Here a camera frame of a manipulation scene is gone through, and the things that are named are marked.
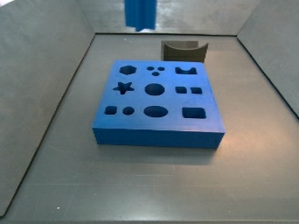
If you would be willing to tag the blue shape-sorting block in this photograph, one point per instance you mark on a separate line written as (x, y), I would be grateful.
(158, 103)

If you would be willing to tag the dark grey curved block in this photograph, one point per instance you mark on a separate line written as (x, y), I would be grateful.
(177, 50)

